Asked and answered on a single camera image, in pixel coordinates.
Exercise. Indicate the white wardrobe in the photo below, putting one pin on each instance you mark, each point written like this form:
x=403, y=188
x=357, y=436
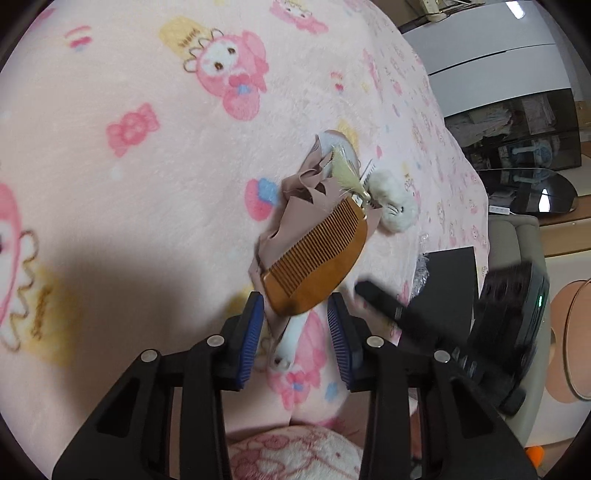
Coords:
x=485, y=60

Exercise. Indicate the black oval table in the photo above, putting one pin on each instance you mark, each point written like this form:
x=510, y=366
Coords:
x=545, y=191

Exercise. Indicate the dark glass cabinet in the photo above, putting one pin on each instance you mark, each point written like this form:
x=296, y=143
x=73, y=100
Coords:
x=531, y=134

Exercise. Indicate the round compact mirror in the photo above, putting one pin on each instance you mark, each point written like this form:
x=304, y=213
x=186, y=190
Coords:
x=339, y=141

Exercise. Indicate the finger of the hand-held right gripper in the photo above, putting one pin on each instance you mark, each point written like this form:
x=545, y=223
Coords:
x=392, y=307

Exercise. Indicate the brown wooden comb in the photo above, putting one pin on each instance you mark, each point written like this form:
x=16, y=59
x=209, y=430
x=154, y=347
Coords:
x=314, y=267

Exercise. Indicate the black storage box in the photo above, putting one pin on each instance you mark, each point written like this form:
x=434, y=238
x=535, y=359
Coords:
x=450, y=281

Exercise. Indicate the white plush toy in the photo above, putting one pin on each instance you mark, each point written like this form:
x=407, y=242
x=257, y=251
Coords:
x=397, y=207

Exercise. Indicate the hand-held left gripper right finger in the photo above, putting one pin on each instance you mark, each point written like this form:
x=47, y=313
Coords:
x=339, y=346

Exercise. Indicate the pink cartoon printed blanket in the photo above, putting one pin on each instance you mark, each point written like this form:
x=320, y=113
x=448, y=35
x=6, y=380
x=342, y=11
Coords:
x=138, y=207

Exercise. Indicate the small orange object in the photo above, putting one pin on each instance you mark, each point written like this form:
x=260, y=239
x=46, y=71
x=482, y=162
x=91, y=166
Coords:
x=538, y=456

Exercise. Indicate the pink printed fleece cloth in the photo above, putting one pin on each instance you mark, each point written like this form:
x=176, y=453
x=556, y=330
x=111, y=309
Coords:
x=286, y=454

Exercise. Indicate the clear crinkled plastic wrap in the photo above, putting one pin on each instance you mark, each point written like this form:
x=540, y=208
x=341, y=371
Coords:
x=421, y=272

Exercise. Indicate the white power strip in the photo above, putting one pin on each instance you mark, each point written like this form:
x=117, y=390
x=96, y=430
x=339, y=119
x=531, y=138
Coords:
x=498, y=210

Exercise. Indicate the white plastic hanger strip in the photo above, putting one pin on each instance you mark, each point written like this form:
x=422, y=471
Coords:
x=288, y=344

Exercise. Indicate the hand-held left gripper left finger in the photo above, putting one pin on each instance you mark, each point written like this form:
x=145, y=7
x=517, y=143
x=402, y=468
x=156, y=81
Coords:
x=249, y=341

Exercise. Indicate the cream tassel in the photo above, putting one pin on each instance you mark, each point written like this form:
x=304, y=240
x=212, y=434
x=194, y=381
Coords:
x=346, y=175

